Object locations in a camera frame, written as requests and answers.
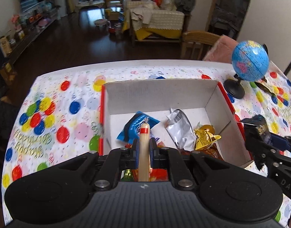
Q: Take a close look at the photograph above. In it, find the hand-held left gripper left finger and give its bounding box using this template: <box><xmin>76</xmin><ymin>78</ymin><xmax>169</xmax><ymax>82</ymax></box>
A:
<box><xmin>56</xmin><ymin>138</ymin><xmax>140</xmax><ymax>192</ymax></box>

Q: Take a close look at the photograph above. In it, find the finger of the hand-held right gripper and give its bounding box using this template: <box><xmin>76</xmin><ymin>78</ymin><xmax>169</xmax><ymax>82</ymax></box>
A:
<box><xmin>244</xmin><ymin>126</ymin><xmax>283</xmax><ymax>172</ymax></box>
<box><xmin>270</xmin><ymin>133</ymin><xmax>291</xmax><ymax>158</ymax></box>

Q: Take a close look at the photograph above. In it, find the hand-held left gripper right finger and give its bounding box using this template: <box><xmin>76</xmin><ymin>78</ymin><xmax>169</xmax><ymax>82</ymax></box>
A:
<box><xmin>149</xmin><ymin>138</ymin><xmax>234</xmax><ymax>192</ymax></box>

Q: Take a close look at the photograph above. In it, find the sausage stick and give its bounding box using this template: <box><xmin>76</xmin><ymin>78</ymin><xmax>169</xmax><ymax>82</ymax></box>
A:
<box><xmin>138</xmin><ymin>121</ymin><xmax>151</xmax><ymax>182</ymax></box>

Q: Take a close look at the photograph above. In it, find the red snack bag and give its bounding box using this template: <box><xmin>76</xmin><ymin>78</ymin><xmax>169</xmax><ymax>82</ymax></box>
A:
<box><xmin>125</xmin><ymin>144</ymin><xmax>170</xmax><ymax>182</ymax></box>

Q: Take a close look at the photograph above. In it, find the black snack packet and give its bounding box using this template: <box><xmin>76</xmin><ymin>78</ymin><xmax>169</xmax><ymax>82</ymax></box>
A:
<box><xmin>241</xmin><ymin>114</ymin><xmax>271</xmax><ymax>143</ymax></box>

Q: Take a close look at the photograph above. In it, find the blue snack packet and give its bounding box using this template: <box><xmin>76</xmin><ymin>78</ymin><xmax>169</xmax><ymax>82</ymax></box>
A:
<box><xmin>117</xmin><ymin>111</ymin><xmax>160</xmax><ymax>143</ymax></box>

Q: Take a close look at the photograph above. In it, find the white silver snack packet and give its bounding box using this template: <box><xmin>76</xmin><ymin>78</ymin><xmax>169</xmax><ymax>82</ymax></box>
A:
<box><xmin>166</xmin><ymin>109</ymin><xmax>196</xmax><ymax>151</ymax></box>

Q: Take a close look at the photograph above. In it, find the red brown snack packet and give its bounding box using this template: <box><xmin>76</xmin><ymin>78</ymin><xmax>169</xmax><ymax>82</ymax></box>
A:
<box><xmin>181</xmin><ymin>148</ymin><xmax>225</xmax><ymax>161</ymax></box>

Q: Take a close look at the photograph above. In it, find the yellow snack packet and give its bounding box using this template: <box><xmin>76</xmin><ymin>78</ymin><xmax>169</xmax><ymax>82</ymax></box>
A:
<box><xmin>194</xmin><ymin>128</ymin><xmax>222</xmax><ymax>151</ymax></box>

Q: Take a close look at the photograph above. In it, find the braised egg packet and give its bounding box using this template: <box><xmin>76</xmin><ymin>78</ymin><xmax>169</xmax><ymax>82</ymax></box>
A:
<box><xmin>199</xmin><ymin>124</ymin><xmax>216</xmax><ymax>135</ymax></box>

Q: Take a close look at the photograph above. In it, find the red cardboard box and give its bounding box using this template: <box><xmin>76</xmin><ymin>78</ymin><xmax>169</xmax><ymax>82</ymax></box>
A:
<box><xmin>99</xmin><ymin>78</ymin><xmax>254</xmax><ymax>172</ymax></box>

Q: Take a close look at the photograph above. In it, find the dark snack wrapper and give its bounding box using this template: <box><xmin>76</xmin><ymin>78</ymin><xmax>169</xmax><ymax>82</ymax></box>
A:
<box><xmin>254</xmin><ymin>79</ymin><xmax>279</xmax><ymax>96</ymax></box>

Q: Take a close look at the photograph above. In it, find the balloon print tablecloth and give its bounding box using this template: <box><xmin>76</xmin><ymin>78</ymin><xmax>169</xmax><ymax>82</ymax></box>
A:
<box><xmin>1</xmin><ymin>65</ymin><xmax>291</xmax><ymax>226</ymax></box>

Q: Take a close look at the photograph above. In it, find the blue desk globe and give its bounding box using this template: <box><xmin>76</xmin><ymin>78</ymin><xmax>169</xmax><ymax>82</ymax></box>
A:
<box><xmin>224</xmin><ymin>40</ymin><xmax>269</xmax><ymax>99</ymax></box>

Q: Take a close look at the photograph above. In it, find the wooden dining chair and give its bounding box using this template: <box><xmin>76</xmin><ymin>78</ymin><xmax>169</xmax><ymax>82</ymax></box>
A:
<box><xmin>181</xmin><ymin>30</ymin><xmax>222</xmax><ymax>61</ymax></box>

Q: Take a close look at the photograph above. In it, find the black jacket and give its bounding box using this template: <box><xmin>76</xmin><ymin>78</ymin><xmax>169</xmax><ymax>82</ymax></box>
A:
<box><xmin>0</xmin><ymin>95</ymin><xmax>22</xmax><ymax>205</ymax></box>

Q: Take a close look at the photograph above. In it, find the yellow wooden armchair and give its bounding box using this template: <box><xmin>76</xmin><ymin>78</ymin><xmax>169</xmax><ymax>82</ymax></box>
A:
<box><xmin>106</xmin><ymin>0</ymin><xmax>125</xmax><ymax>21</ymax></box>

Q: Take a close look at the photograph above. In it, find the wooden coffee table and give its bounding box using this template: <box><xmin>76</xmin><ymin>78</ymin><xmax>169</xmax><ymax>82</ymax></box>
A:
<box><xmin>75</xmin><ymin>0</ymin><xmax>107</xmax><ymax>11</ymax></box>

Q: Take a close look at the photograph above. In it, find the dark tv cabinet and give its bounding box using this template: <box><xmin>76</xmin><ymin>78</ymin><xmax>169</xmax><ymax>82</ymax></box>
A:
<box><xmin>0</xmin><ymin>5</ymin><xmax>61</xmax><ymax>60</ymax></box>

